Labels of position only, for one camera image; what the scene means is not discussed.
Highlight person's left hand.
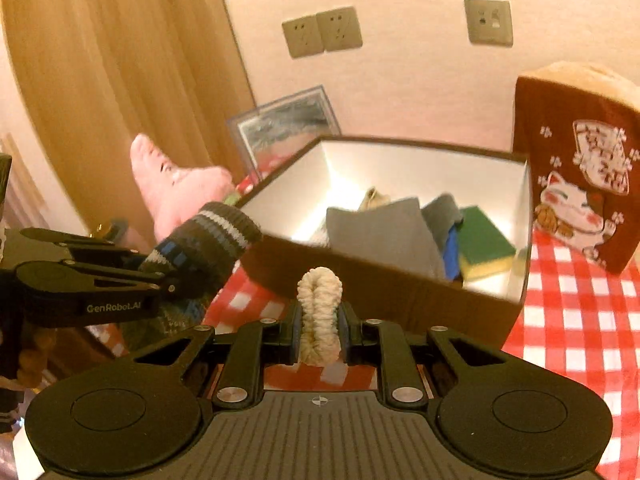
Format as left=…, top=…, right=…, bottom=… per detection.
left=17, top=329, right=57, bottom=392

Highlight beige wall socket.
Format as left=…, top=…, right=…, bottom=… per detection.
left=464, top=0, right=514, bottom=47
left=281, top=15, right=326, bottom=58
left=316, top=6, right=363, bottom=53

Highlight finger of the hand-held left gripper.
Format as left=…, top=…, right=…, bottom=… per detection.
left=20, top=227, right=143, bottom=261
left=15, top=259, right=178, bottom=301

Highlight red cat print cushion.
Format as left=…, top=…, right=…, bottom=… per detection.
left=512, top=60, right=640, bottom=276

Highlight clear plastic cloth package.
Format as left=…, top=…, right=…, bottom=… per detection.
left=325, top=197, right=446, bottom=278

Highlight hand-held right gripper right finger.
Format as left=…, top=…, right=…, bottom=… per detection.
left=340, top=307, right=507, bottom=405

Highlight cream scrunchie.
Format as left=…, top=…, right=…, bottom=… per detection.
left=296, top=267, right=344, bottom=366

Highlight red checkered tablecloth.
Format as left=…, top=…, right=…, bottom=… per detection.
left=200, top=150, right=640, bottom=480

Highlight wooden side panel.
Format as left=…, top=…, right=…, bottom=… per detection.
left=0, top=0, right=256, bottom=241

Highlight grey striped knit sock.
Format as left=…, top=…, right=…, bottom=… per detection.
left=120, top=201, right=263, bottom=346

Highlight green and yellow sponge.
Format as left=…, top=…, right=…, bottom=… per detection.
left=457, top=205, right=517, bottom=281

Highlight beige socks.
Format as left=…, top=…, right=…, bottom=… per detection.
left=357, top=186, right=393, bottom=211

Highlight framed picture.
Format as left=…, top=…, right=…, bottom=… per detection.
left=225, top=85, right=343, bottom=181

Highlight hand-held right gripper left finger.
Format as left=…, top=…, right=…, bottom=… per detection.
left=132, top=307, right=303, bottom=408

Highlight pink plush toy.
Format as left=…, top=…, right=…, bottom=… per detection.
left=130, top=132, right=236, bottom=243

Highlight brown cardboard box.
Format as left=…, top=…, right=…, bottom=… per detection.
left=235, top=135, right=533, bottom=351

